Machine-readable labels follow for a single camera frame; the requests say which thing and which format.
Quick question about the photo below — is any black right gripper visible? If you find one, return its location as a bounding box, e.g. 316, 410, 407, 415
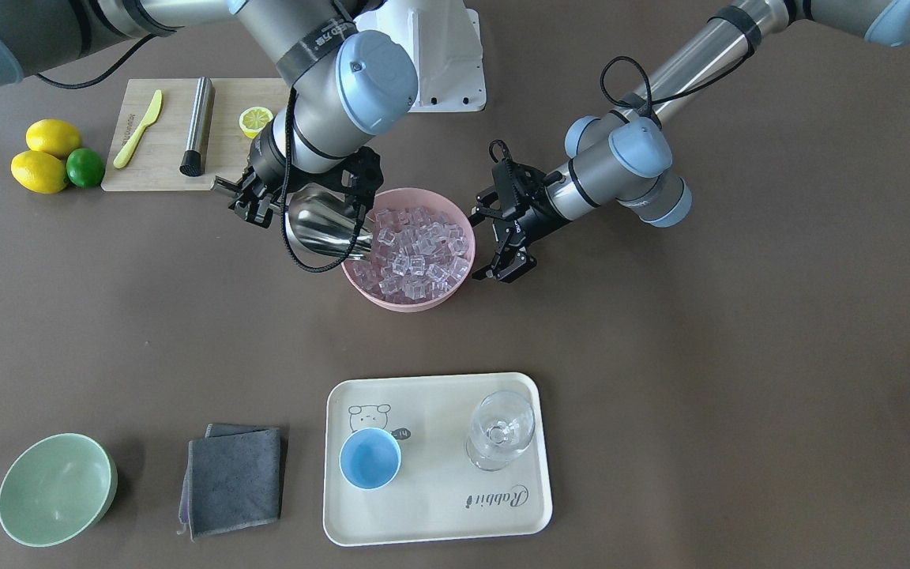
227, 145, 384, 229

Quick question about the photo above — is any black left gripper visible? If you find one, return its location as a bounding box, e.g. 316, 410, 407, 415
469, 165, 570, 282

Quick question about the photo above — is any metal ice scoop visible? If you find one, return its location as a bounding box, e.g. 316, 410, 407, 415
212, 177, 374, 262

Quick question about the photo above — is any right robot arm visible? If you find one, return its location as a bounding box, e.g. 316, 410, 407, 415
0, 1, 418, 227

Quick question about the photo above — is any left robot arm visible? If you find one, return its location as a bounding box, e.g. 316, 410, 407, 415
468, 1, 910, 282

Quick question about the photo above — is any clear ice cubes pile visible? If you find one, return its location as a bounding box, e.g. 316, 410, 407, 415
354, 205, 472, 304

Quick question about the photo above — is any light blue cup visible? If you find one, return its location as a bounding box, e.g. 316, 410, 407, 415
339, 428, 402, 491

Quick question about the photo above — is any half lemon slice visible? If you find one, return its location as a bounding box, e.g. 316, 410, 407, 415
238, 107, 275, 139

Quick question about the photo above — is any metal muddler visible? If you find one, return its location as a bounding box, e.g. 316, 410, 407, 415
179, 77, 214, 177

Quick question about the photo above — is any pink bowl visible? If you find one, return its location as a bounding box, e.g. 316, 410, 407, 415
341, 187, 477, 313

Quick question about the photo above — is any wooden cutting board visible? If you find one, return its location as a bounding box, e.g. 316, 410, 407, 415
101, 78, 288, 192

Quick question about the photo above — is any yellow plastic knife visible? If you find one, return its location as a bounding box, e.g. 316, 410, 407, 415
112, 89, 164, 169

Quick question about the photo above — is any clear wine glass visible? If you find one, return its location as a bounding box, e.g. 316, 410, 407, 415
465, 391, 536, 472

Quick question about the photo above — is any green lime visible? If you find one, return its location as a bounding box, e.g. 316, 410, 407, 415
66, 148, 106, 188

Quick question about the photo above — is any yellow lemon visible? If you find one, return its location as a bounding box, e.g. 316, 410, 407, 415
24, 119, 82, 160
10, 150, 70, 194

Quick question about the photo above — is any cream serving tray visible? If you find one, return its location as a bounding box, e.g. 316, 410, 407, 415
322, 371, 554, 547

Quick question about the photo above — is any grey folded cloth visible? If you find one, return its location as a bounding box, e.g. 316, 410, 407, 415
179, 424, 283, 541

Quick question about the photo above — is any green bowl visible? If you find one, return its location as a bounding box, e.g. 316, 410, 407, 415
0, 433, 117, 548

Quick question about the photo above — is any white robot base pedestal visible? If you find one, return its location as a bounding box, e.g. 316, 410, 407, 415
371, 1, 487, 113

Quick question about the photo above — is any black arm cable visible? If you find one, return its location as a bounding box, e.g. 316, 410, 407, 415
600, 55, 748, 121

